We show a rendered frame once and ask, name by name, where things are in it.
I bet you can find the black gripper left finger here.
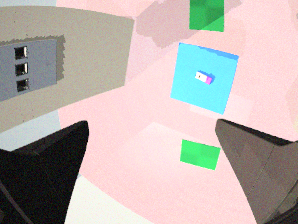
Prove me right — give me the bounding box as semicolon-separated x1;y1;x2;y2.
0;120;89;224

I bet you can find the blue flat square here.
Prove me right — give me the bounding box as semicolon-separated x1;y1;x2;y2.
170;43;238;115

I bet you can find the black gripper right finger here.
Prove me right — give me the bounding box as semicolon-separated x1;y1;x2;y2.
214;117;298;224

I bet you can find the beige panel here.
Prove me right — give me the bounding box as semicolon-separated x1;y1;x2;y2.
0;6;136;135

